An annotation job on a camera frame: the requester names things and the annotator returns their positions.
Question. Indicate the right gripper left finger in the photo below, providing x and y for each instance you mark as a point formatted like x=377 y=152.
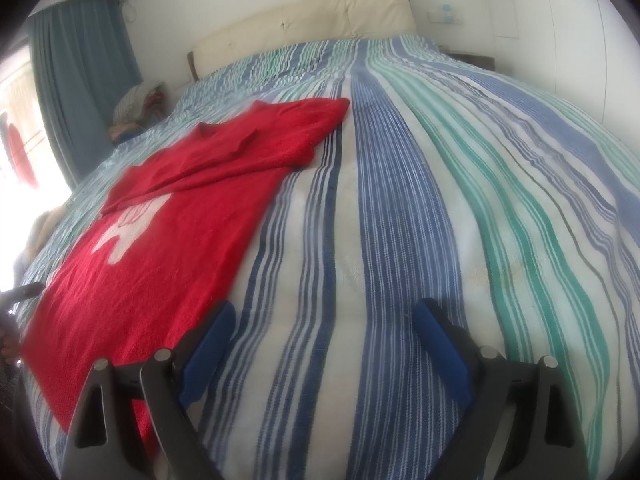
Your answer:
x=104 y=440

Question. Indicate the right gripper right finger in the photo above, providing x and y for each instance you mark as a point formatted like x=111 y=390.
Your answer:
x=519 y=420

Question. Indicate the red rabbit sweater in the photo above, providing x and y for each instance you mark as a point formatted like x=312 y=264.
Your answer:
x=243 y=210

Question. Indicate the pile of clothes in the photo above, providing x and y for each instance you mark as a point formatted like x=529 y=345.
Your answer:
x=142 y=107

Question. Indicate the person's left hand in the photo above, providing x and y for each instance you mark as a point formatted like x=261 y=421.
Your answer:
x=10 y=340

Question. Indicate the patterned folded cloth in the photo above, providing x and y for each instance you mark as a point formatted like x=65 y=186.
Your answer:
x=41 y=232

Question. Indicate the red hanging garment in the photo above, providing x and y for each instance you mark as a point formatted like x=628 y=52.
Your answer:
x=18 y=156

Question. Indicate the teal curtain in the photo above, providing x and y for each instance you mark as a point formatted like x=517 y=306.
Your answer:
x=83 y=65

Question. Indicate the striped blue green bedspread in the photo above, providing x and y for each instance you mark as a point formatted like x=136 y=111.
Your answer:
x=512 y=208

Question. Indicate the dark wooden nightstand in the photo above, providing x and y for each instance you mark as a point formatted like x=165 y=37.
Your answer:
x=482 y=61

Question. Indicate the white wardrobe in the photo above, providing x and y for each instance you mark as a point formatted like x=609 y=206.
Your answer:
x=581 y=50

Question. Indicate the cream padded headboard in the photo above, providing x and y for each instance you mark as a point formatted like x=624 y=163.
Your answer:
x=297 y=22

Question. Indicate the wall power socket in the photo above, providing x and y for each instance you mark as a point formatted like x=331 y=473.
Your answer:
x=445 y=15

